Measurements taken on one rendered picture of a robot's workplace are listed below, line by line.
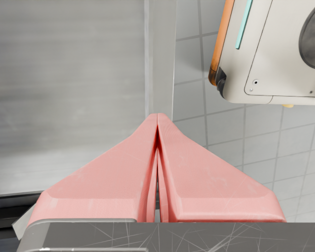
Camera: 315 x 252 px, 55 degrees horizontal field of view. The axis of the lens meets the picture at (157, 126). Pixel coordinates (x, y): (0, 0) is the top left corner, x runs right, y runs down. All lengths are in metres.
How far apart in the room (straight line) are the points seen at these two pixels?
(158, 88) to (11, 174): 0.22
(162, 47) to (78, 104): 0.11
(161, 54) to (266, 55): 0.80
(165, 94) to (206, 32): 0.97
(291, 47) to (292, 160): 0.94
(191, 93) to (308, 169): 0.97
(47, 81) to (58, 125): 0.06
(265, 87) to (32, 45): 0.95
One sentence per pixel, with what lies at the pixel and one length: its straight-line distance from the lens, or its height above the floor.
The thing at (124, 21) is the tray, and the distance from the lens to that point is 0.31.
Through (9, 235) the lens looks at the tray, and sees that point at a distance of 0.48.
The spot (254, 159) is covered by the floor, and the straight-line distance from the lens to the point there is 1.81.
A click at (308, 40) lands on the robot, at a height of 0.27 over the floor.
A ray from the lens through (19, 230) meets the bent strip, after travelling 0.42.
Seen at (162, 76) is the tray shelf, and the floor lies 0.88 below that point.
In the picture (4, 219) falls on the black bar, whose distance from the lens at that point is 0.47.
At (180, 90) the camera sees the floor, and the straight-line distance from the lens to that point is 1.39.
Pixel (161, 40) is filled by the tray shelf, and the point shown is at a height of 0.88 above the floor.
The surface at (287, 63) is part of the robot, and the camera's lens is 1.16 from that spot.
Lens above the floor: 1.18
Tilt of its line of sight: 53 degrees down
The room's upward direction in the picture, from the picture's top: 166 degrees clockwise
